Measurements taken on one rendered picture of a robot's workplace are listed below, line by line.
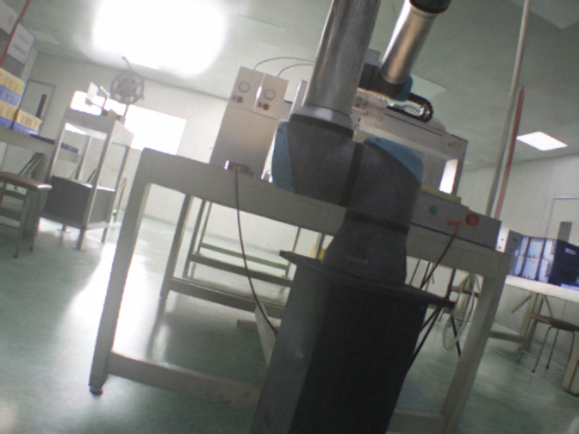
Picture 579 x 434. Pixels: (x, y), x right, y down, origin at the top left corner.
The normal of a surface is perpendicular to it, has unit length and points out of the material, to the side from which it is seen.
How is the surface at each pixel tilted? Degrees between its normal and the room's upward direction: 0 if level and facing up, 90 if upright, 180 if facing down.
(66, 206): 90
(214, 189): 90
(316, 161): 99
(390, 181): 90
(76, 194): 90
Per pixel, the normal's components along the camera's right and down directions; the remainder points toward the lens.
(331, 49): -0.40, 0.01
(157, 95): 0.17, 0.02
